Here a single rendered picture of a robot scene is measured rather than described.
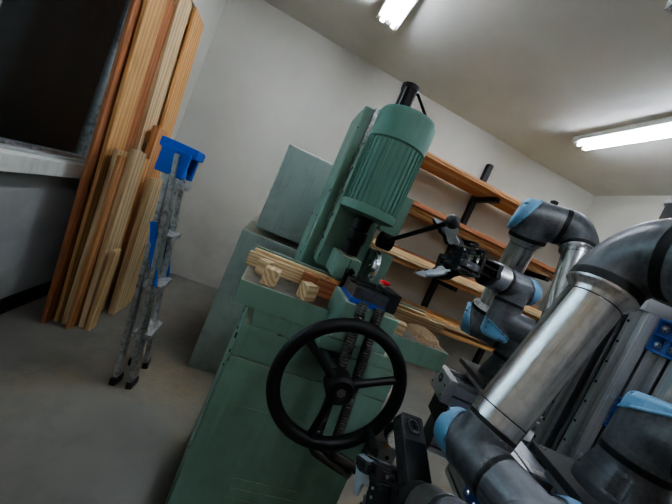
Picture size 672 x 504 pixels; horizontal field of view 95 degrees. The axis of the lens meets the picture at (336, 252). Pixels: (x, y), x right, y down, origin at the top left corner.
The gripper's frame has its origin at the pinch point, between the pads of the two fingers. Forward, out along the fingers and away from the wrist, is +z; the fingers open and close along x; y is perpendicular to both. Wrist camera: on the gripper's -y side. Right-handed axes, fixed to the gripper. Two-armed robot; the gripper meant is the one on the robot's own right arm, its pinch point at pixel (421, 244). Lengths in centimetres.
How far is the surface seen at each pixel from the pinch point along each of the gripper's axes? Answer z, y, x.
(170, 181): 84, -76, -1
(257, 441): 18, -14, 62
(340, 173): 22.2, -30.3, -20.0
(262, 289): 32.8, -5.5, 25.1
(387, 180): 13.3, -4.4, -13.5
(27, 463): 78, -54, 106
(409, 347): -9.6, -5.8, 25.8
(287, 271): 27.4, -19.9, 18.5
